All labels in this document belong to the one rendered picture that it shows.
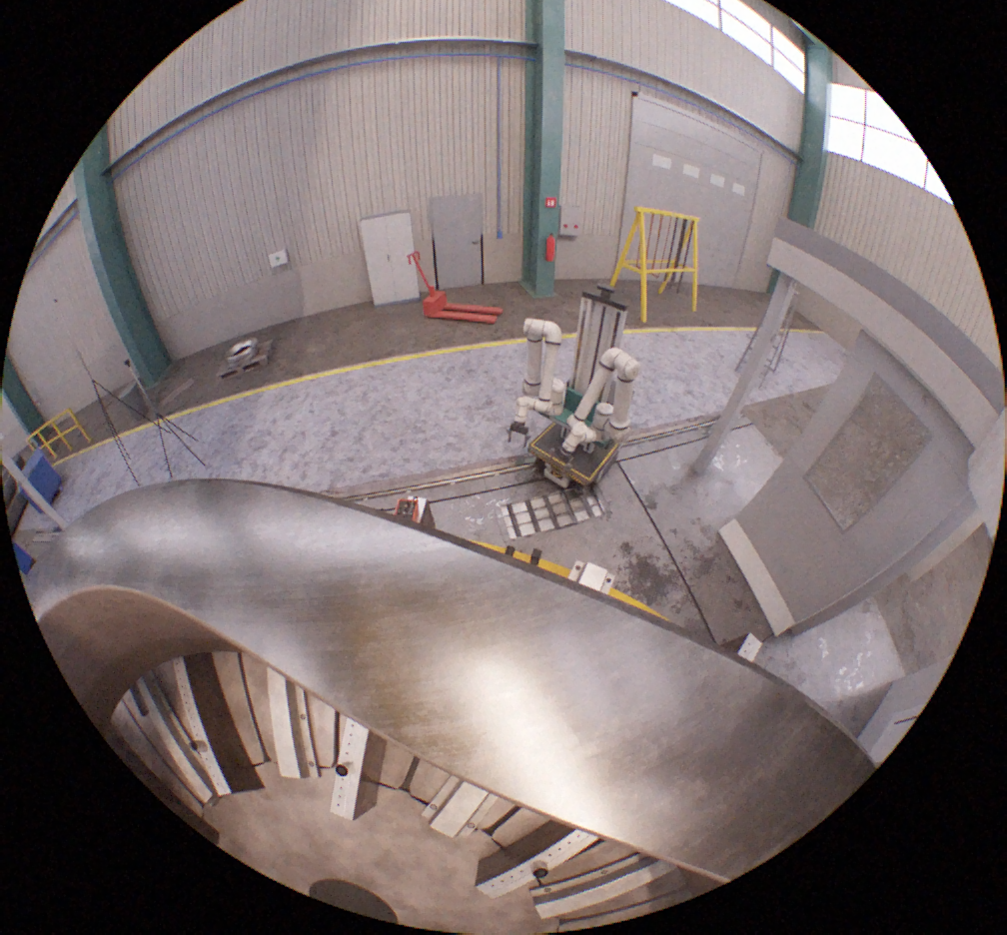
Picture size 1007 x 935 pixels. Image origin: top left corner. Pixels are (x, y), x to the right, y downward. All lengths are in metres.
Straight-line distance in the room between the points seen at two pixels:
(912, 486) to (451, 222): 7.83
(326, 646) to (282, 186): 7.69
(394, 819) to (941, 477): 3.80
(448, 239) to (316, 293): 3.17
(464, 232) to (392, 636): 7.29
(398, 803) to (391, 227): 7.66
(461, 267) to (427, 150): 2.79
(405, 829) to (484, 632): 1.98
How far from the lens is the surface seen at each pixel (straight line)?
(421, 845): 2.60
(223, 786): 2.74
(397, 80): 7.76
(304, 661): 0.93
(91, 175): 10.51
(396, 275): 7.13
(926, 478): 2.63
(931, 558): 5.99
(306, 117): 7.89
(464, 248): 7.60
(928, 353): 2.37
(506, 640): 0.81
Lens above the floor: 2.57
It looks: 45 degrees down
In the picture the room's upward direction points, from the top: straight up
